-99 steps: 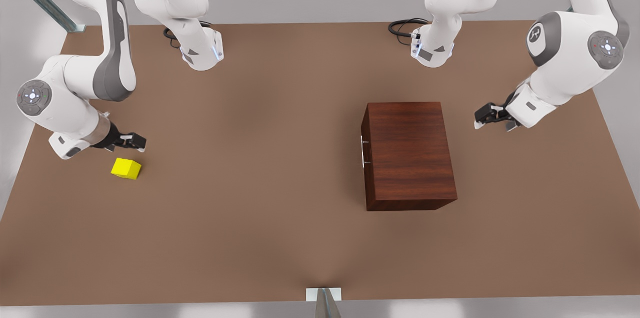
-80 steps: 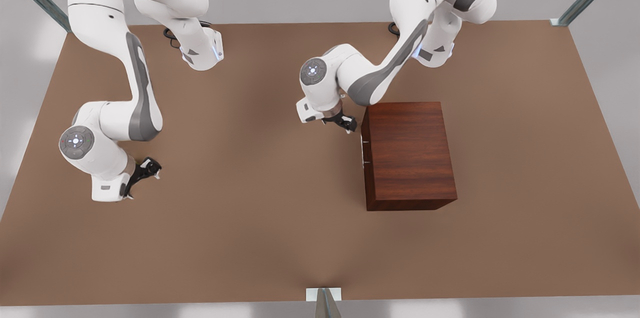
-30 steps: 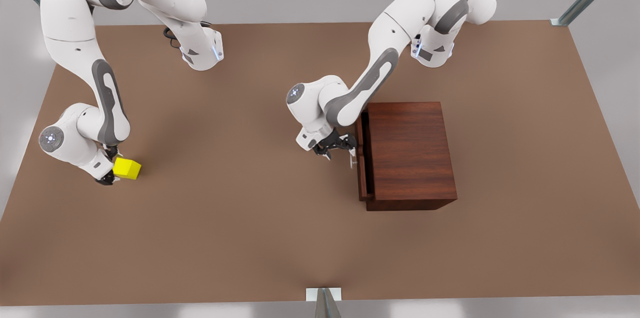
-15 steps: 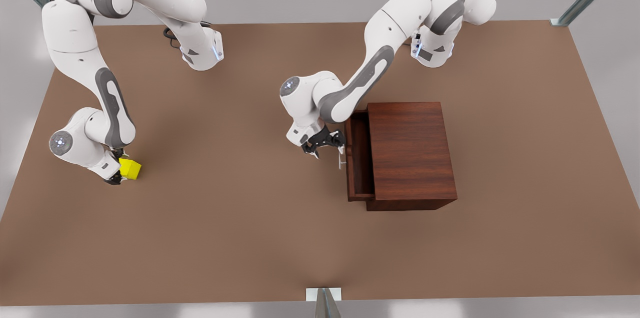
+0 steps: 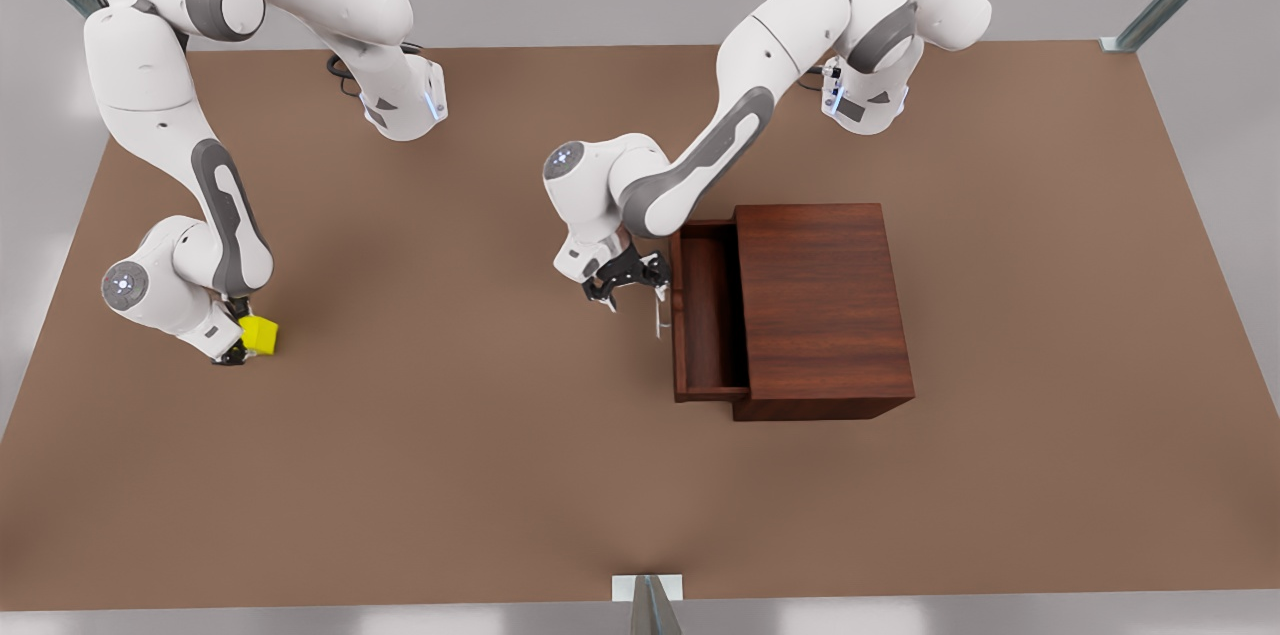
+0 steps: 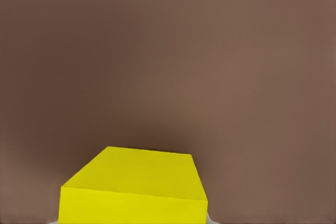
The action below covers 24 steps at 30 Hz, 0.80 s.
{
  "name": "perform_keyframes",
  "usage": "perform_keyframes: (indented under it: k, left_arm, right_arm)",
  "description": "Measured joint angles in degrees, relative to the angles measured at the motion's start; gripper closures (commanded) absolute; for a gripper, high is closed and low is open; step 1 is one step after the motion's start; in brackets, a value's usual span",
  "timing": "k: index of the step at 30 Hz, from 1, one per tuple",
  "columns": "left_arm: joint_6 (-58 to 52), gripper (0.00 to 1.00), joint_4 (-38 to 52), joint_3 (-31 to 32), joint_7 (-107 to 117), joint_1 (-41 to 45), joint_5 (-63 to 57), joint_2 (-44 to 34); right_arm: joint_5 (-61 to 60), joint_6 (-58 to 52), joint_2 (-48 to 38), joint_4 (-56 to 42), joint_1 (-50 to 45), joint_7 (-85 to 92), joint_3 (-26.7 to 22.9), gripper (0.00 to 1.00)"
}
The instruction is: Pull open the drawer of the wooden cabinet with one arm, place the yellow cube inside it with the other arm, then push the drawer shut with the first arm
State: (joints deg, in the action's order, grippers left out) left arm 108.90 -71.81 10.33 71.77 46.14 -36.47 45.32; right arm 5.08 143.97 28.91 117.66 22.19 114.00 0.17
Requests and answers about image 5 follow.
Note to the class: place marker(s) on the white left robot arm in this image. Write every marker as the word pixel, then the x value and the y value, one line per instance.
pixel 780 45

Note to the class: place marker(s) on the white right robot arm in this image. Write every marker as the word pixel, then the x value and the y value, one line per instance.
pixel 150 95

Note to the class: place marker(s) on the brown wooden drawer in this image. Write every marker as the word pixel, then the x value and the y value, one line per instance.
pixel 708 315

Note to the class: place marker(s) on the yellow cube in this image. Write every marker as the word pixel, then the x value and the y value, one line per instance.
pixel 260 336

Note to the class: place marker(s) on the brown wooden cabinet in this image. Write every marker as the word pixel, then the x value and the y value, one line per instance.
pixel 820 305

